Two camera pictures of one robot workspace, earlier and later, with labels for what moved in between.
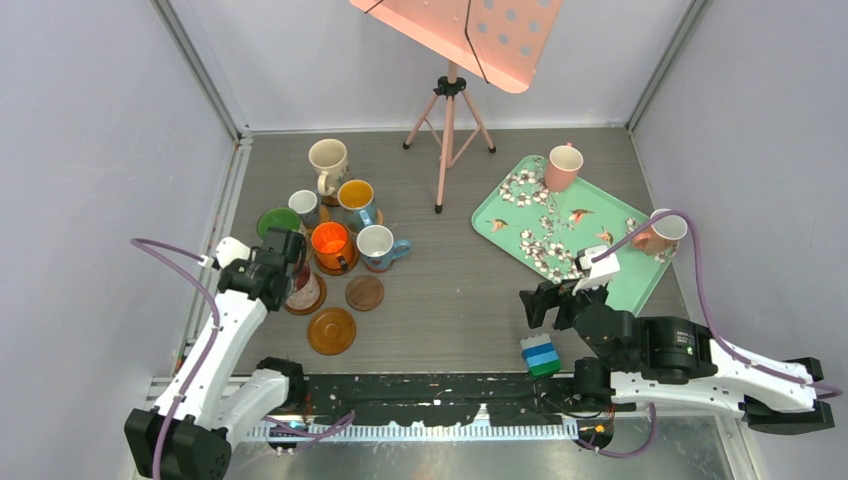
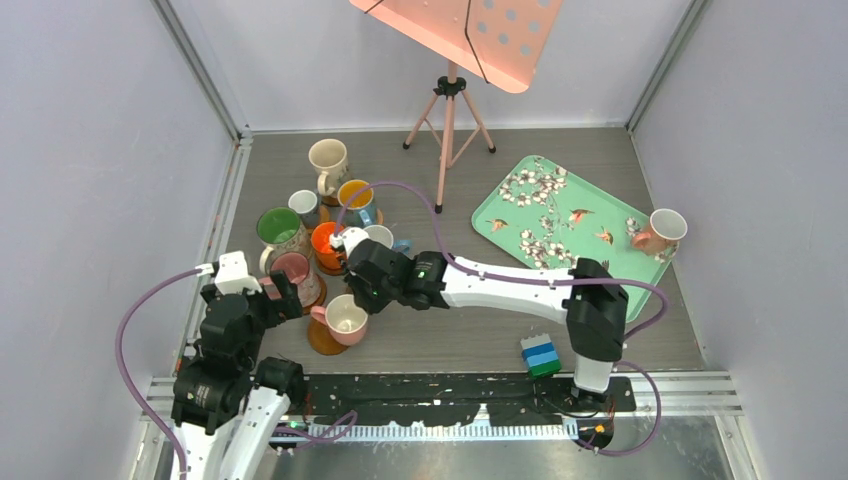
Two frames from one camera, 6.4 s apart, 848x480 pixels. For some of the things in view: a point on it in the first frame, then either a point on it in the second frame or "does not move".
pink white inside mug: (562, 167) → (346, 321)
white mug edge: (662, 235) does not move
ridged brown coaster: (331, 331) does not move
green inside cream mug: (277, 217) does not move
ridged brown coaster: (319, 302) does not move
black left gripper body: (279, 302) → (266, 313)
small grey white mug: (305, 203) does not move
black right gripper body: (569, 301) → (374, 297)
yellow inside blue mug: (355, 199) does not move
